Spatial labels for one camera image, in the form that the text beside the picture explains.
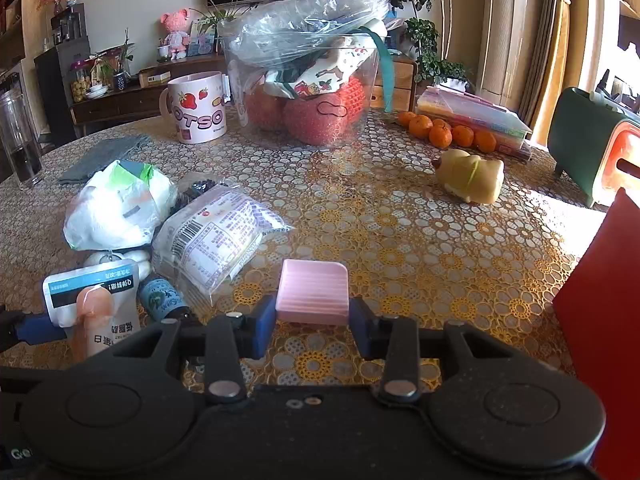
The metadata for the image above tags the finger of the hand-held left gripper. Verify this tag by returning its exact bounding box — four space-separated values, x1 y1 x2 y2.
0 309 69 356

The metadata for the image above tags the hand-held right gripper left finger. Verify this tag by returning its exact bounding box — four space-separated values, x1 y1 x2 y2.
87 295 278 406

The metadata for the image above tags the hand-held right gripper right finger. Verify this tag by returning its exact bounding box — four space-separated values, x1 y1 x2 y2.
350 297 546 406

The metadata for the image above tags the pink ribbed box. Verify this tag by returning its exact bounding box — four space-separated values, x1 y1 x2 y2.
275 259 350 326

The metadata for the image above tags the white printed packet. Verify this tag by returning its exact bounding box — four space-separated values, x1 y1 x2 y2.
42 259 142 358

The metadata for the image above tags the white green wet wipes bag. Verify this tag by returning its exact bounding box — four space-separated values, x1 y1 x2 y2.
62 160 179 252

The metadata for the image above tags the red cardboard box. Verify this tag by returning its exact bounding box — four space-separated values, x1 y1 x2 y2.
552 187 640 480

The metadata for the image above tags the lace-covered desktop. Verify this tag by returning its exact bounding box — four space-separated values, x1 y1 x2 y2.
0 107 608 393

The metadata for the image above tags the peach finger-shaped object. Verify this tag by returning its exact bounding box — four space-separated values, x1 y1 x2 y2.
70 284 115 362

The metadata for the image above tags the clear labelled food packet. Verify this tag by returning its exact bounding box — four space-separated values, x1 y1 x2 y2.
151 185 293 307

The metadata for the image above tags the small blue label bottle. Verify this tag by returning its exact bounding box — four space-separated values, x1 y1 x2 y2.
137 277 193 322

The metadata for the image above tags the white plastic object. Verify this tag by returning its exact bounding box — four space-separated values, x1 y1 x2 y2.
82 249 152 281

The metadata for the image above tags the grey cloth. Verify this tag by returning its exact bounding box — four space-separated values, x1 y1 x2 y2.
57 134 153 185

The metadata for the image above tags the clear glass tumbler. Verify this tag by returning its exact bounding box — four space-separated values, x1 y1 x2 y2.
0 74 45 191

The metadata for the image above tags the row of tangerines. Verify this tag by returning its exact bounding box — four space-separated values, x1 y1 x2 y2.
397 110 499 154

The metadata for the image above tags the large red knitted ball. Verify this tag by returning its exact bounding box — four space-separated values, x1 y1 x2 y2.
282 96 358 147

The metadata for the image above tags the clear plastic container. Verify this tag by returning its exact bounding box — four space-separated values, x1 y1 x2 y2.
220 30 378 150

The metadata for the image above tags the pink strawberry print mug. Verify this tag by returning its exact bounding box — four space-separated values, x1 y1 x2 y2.
159 71 231 145

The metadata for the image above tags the orange knitted ball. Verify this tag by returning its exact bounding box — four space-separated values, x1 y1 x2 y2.
335 76 373 123

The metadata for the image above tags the stack of books and folders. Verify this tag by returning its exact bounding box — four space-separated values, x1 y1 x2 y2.
415 85 535 162

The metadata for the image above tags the black side cabinet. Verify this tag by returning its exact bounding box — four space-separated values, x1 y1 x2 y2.
33 2 93 147

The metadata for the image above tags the wooden drawer chest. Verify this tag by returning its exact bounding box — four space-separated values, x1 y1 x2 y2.
372 55 418 112

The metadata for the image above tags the wooden tv cabinet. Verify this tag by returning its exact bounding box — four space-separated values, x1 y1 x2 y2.
69 52 226 136

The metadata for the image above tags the glass snack jar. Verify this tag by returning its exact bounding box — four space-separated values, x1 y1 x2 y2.
69 60 93 104

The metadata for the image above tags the strawberry print cloth pouch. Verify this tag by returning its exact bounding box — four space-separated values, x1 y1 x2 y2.
264 42 373 98

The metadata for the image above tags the teal ribbon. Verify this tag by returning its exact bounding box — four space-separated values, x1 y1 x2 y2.
357 20 398 115

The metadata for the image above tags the small cardboard box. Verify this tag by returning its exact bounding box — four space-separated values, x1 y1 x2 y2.
138 67 172 88

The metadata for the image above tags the small potted plant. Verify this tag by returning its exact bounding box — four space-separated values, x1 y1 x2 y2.
90 29 137 92

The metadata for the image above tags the green orange tissue box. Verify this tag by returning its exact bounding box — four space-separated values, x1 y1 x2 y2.
546 69 640 210

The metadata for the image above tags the pink doll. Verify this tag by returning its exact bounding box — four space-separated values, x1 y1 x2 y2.
160 8 193 61

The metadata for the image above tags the tall leafy potted tree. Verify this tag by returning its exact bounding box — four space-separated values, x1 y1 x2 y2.
382 0 476 92

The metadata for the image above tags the potted grass plant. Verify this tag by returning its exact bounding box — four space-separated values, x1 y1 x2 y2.
189 0 261 56

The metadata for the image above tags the beige curtain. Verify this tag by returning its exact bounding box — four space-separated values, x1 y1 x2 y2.
475 0 608 133

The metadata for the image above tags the dark bead string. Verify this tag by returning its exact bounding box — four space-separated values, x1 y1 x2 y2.
167 177 221 218

